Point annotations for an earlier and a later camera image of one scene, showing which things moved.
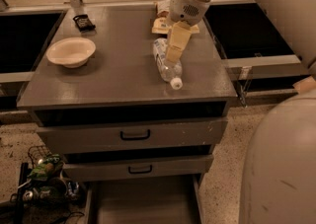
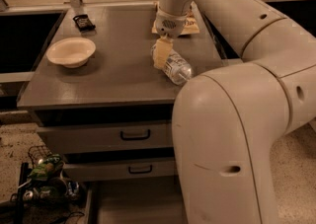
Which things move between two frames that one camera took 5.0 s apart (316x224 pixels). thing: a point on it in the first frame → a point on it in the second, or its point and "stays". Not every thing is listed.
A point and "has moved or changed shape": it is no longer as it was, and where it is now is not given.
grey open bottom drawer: [146, 201] stays
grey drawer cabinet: [139, 129] stays
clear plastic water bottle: [168, 71] has moved or changed shape
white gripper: [185, 8] → [170, 25]
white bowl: [72, 52] stays
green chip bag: [47, 167] stays
